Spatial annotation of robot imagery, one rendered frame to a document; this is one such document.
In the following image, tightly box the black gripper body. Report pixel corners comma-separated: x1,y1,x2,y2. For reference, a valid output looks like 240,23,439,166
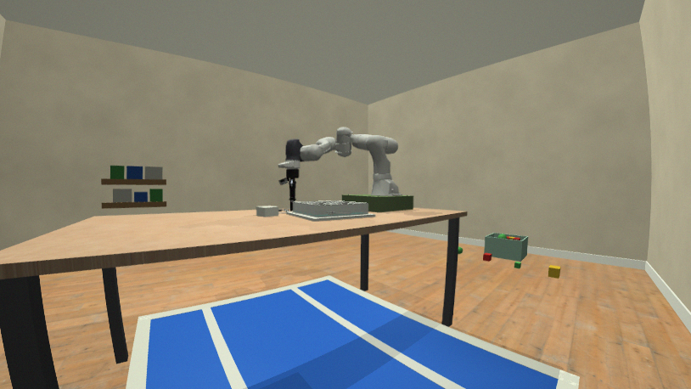
286,169,299,182

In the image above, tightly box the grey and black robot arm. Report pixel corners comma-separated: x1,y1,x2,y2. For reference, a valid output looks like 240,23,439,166
278,127,402,196

